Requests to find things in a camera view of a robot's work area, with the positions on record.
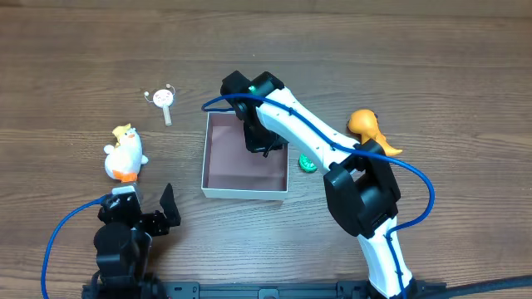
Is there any orange dinosaur toy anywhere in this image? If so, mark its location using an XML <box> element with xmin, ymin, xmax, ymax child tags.
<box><xmin>347</xmin><ymin>109</ymin><xmax>402</xmax><ymax>156</ymax></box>

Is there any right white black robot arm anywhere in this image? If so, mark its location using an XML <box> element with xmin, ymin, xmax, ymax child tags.
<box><xmin>220</xmin><ymin>71</ymin><xmax>416</xmax><ymax>298</ymax></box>

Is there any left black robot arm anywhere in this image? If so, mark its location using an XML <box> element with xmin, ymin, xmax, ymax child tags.
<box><xmin>81</xmin><ymin>183</ymin><xmax>181</xmax><ymax>299</ymax></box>

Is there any white box pink interior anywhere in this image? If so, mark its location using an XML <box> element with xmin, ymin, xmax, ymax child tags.
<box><xmin>201</xmin><ymin>112</ymin><xmax>288</xmax><ymax>201</ymax></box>

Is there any white plush duck toy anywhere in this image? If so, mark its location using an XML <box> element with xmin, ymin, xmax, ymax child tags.
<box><xmin>104</xmin><ymin>124</ymin><xmax>149</xmax><ymax>183</ymax></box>

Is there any wooden pig rattle drum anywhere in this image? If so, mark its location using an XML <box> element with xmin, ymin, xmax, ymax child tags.
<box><xmin>144</xmin><ymin>83</ymin><xmax>175</xmax><ymax>126</ymax></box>

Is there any right blue cable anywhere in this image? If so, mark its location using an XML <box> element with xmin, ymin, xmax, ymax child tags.
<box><xmin>200</xmin><ymin>92</ymin><xmax>436</xmax><ymax>299</ymax></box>

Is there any blue cable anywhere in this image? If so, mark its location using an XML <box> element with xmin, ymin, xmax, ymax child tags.
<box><xmin>40</xmin><ymin>194</ymin><xmax>112</xmax><ymax>299</ymax></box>
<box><xmin>200</xmin><ymin>92</ymin><xmax>436</xmax><ymax>299</ymax></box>

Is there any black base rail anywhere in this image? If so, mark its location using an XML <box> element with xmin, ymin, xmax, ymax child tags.
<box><xmin>165</xmin><ymin>282</ymin><xmax>371</xmax><ymax>299</ymax></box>

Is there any left blue cable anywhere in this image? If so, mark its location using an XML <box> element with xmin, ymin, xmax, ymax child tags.
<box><xmin>40</xmin><ymin>194</ymin><xmax>112</xmax><ymax>299</ymax></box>

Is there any black cable sleeve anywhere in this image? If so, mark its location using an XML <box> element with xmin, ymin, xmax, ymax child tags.
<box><xmin>423</xmin><ymin>274</ymin><xmax>532</xmax><ymax>299</ymax></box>

